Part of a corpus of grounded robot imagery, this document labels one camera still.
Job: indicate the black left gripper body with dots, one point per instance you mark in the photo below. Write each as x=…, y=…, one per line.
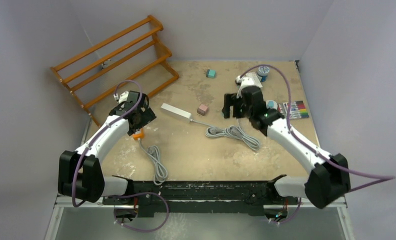
x=145, y=117

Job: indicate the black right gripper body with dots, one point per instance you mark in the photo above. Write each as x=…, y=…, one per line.
x=232, y=100

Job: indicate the white power strip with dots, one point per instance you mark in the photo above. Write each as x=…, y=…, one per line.
x=177, y=113

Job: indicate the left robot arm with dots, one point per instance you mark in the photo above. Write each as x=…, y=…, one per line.
x=80, y=171

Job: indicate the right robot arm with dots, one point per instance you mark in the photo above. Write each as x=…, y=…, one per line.
x=328, y=177

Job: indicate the pink charger plug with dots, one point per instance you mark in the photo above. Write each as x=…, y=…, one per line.
x=202, y=110

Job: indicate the teal charger plug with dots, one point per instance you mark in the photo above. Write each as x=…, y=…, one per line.
x=210, y=73

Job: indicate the orange power strip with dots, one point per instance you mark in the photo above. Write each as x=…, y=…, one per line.
x=139, y=135

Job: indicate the blue white oval toy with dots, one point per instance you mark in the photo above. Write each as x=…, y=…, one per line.
x=271, y=104

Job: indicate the round blue white jar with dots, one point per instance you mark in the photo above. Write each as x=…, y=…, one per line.
x=262, y=72

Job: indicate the wooden shoe rack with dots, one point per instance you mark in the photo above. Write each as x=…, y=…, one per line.
x=162, y=54

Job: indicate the coloured marker pen set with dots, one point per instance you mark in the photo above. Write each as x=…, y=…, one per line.
x=298, y=110

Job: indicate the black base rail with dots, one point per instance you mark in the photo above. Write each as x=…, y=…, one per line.
x=143, y=198

